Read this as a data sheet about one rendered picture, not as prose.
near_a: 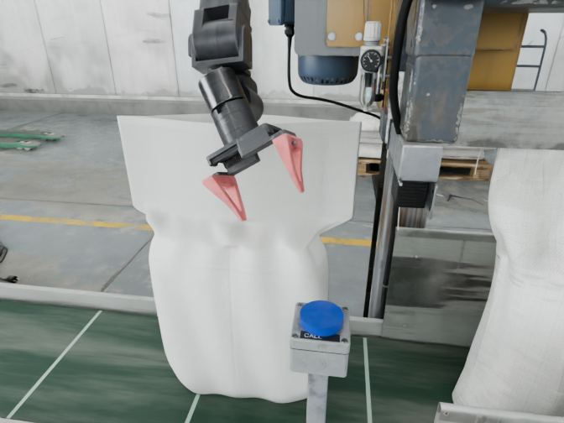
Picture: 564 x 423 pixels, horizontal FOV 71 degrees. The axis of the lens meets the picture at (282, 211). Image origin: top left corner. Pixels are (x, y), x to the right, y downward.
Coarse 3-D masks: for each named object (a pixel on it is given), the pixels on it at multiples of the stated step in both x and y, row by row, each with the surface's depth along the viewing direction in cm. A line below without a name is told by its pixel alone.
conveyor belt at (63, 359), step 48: (0, 336) 117; (48, 336) 117; (96, 336) 117; (144, 336) 117; (0, 384) 101; (48, 384) 101; (96, 384) 101; (144, 384) 101; (336, 384) 101; (384, 384) 101; (432, 384) 101
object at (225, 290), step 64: (128, 128) 80; (192, 128) 75; (320, 128) 75; (192, 192) 81; (256, 192) 78; (320, 192) 80; (192, 256) 81; (256, 256) 78; (320, 256) 82; (192, 320) 87; (256, 320) 83; (192, 384) 95; (256, 384) 93
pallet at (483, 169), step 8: (360, 160) 349; (368, 160) 348; (376, 160) 347; (448, 160) 346; (456, 160) 347; (464, 160) 347; (472, 160) 347; (480, 160) 347; (360, 168) 352; (464, 168) 371; (472, 168) 344; (480, 168) 336; (488, 168) 335; (440, 176) 346; (448, 176) 345; (456, 176) 345; (464, 176) 345; (472, 176) 342; (480, 176) 339; (488, 176) 338
